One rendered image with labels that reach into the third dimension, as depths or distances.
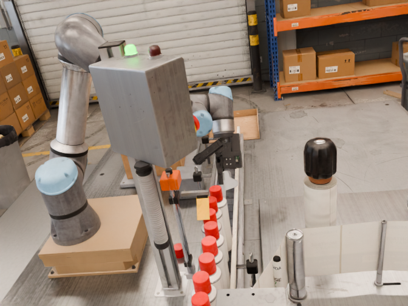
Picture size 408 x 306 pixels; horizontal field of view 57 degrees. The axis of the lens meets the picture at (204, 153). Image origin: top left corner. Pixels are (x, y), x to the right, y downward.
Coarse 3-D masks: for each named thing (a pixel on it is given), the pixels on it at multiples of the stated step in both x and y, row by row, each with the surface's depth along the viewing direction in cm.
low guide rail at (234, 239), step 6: (234, 192) 127; (234, 198) 124; (234, 204) 121; (234, 210) 118; (234, 216) 115; (234, 222) 113; (234, 228) 110; (234, 234) 108; (234, 240) 106; (234, 246) 103; (234, 252) 102; (234, 258) 100; (234, 264) 98; (234, 270) 96; (234, 276) 94; (234, 282) 92; (234, 288) 90
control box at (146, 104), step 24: (96, 72) 72; (120, 72) 66; (144, 72) 62; (168, 72) 66; (120, 96) 70; (144, 96) 65; (168, 96) 67; (120, 120) 73; (144, 120) 68; (168, 120) 68; (192, 120) 73; (120, 144) 77; (144, 144) 71; (168, 144) 69; (192, 144) 75
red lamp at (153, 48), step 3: (153, 45) 68; (156, 45) 69; (150, 48) 68; (153, 48) 68; (156, 48) 68; (159, 48) 68; (150, 51) 68; (153, 51) 68; (156, 51) 68; (159, 51) 68; (150, 54) 69; (153, 54) 68; (156, 54) 68; (159, 54) 69; (162, 54) 69; (150, 57) 69; (153, 57) 68; (156, 57) 68; (159, 57) 69
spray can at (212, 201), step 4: (212, 196) 96; (212, 200) 95; (216, 200) 95; (212, 204) 94; (216, 204) 95; (212, 208) 95; (216, 208) 95; (216, 212) 96; (220, 212) 97; (216, 216) 95; (220, 216) 96; (220, 220) 96; (224, 228) 99; (224, 232) 99; (224, 236) 99; (228, 256) 103; (228, 260) 103
